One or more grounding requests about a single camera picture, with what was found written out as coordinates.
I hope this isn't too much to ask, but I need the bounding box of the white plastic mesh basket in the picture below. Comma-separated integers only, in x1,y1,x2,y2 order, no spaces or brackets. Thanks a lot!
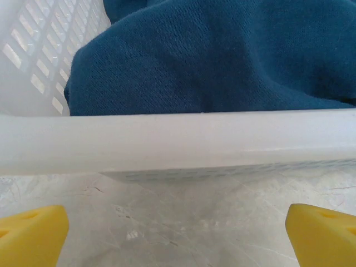
0,0,356,185

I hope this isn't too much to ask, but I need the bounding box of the dark blue t-shirt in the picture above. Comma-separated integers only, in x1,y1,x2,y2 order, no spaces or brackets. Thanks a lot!
63,0,356,117

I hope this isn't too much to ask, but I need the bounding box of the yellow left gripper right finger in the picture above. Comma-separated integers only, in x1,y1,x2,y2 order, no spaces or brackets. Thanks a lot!
285,204,356,267

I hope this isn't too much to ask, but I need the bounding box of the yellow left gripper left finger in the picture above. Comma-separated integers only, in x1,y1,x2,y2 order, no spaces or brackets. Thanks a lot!
0,205,70,267

